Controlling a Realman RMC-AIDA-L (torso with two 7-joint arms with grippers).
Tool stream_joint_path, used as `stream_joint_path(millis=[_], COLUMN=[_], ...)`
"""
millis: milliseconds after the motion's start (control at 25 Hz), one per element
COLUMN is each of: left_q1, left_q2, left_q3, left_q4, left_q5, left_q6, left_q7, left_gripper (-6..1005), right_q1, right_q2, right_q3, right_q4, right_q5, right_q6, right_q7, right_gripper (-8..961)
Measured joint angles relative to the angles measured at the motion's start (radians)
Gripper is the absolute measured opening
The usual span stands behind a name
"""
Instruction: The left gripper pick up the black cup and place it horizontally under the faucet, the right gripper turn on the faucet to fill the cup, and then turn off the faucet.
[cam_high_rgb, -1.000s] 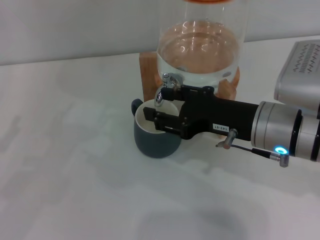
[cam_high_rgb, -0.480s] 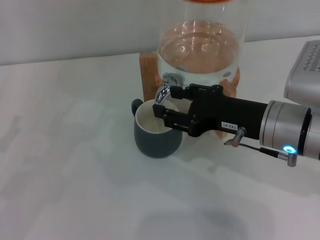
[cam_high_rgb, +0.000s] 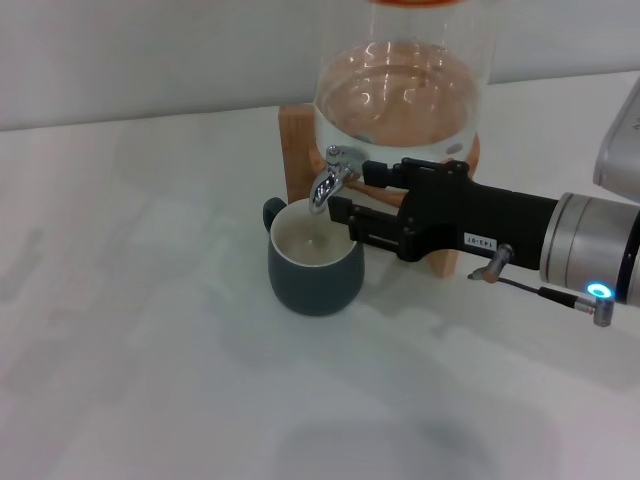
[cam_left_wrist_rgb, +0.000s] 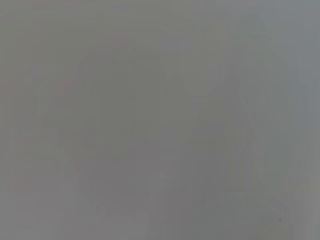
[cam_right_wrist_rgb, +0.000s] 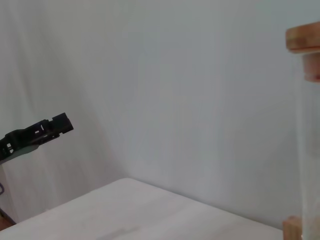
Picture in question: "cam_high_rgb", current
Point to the chrome faucet tap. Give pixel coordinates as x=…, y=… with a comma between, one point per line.
x=325, y=185

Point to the black ceramic cup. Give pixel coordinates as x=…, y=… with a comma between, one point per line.
x=315, y=285

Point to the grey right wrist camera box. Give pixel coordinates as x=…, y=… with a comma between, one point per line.
x=620, y=150

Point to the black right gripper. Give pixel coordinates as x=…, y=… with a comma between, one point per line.
x=465, y=215

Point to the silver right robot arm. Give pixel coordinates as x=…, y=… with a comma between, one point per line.
x=590, y=245

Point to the glass water dispenser jar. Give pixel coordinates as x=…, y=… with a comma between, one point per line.
x=400, y=100

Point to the wooden dispenser stand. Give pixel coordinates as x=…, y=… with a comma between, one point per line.
x=295, y=150

